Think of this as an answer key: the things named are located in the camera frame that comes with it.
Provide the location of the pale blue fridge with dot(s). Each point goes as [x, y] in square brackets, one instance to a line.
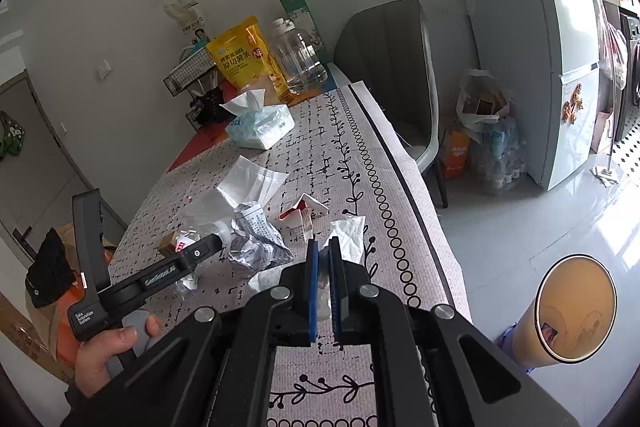
[550, 57]

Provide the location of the white mop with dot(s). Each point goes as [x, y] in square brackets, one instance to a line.
[607, 172]

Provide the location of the plastic bag with boxes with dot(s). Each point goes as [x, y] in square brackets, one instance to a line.
[475, 92]

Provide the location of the grey chair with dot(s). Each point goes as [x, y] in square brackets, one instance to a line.
[385, 57]

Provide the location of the blue white tissue pack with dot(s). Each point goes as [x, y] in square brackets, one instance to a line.
[260, 127]

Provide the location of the cluster of orange magnets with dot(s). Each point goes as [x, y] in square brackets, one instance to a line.
[572, 104]

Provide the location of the pack of water bottles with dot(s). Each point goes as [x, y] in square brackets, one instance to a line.
[500, 157]

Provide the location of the yellow food bag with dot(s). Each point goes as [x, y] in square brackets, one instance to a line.
[240, 57]

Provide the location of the grey washing machine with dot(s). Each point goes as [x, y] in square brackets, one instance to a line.
[630, 72]

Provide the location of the red white carton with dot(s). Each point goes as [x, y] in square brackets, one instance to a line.
[310, 207]

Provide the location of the clear plastic jar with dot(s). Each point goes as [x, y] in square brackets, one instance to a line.
[300, 62]

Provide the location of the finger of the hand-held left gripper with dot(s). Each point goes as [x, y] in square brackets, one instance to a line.
[175, 269]

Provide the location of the printed paper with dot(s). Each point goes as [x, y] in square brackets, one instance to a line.
[255, 242]

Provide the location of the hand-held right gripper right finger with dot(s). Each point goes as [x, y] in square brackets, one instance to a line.
[338, 297]

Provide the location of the brown cardboard box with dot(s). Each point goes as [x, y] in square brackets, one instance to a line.
[20, 332]

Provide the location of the white paper scrap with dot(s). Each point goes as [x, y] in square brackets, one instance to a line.
[265, 279]

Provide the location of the person's left hand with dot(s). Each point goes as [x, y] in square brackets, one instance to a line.
[100, 357]

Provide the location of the clear plastic bag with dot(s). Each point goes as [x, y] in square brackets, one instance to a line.
[250, 182]
[612, 52]
[200, 222]

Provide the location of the cream trash bin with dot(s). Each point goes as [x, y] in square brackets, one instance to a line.
[575, 302]

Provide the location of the black knitted hat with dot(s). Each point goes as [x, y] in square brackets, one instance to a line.
[50, 267]

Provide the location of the white plastic bag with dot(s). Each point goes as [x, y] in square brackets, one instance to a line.
[185, 14]

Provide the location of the orange box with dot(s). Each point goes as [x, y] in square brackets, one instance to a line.
[456, 154]

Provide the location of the green carton box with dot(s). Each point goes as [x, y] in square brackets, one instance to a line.
[295, 4]

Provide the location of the clear hanging plastic bag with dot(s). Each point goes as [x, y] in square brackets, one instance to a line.
[612, 52]

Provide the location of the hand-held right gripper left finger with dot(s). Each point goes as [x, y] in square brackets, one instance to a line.
[313, 287]

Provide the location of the white light switch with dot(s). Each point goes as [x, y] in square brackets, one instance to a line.
[103, 70]

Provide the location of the white tissue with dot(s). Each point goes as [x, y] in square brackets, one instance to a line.
[350, 232]

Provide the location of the green hanging decoration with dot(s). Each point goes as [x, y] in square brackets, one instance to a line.
[10, 137]

